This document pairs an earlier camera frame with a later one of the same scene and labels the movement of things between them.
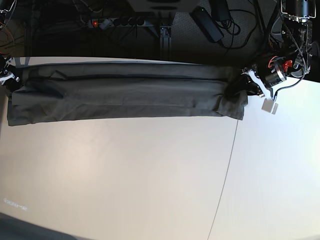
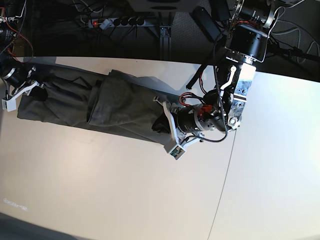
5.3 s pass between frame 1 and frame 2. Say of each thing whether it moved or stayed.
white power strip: stayed
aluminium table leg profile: stayed
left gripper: moved
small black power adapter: stayed
